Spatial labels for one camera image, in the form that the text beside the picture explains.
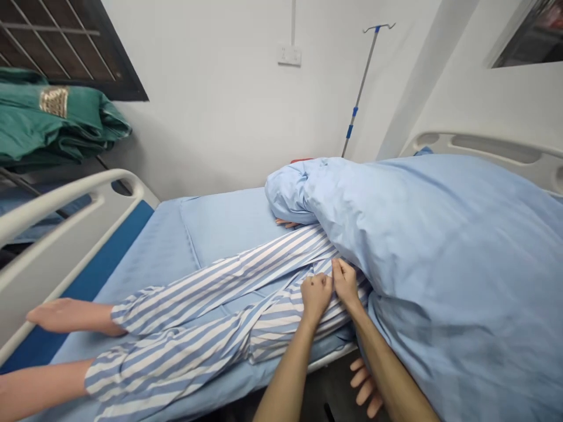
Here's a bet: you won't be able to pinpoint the white bed headboard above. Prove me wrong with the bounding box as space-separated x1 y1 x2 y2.
398 130 563 198

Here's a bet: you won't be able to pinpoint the skin-coloured care manikin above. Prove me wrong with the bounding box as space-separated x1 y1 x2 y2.
0 218 384 419

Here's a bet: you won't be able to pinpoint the white wall socket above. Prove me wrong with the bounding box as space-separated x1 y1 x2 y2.
277 42 303 67

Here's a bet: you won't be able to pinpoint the metal frame bed blue sheet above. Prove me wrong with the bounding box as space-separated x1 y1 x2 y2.
0 154 133 247

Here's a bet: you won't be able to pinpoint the white bed frame edge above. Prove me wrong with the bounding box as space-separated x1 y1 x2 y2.
303 341 359 375

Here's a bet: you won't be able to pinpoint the person's right hand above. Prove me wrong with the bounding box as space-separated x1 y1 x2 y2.
331 258 368 311

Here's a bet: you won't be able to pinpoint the blue white striped pyjamas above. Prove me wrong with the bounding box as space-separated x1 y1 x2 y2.
83 226 375 422

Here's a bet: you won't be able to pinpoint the metal drip stand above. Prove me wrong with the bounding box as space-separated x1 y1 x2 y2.
341 22 396 159

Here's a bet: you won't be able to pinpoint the white blue bed footboard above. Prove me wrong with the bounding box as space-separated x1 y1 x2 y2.
0 168 161 375

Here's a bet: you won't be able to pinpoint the light blue quilt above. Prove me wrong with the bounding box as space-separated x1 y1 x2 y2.
263 151 563 422

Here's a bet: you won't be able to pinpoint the dark barred window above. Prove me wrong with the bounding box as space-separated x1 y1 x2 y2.
0 0 149 103

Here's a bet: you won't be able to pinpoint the pile of green cloths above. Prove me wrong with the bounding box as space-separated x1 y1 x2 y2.
0 66 133 169

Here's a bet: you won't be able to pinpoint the light blue bed sheet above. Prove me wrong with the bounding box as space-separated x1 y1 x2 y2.
0 186 359 422

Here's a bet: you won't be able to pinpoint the person's left hand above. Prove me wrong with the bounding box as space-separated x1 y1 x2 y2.
300 272 337 326

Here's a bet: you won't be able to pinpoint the grey framed window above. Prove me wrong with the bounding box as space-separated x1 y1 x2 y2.
486 0 563 69

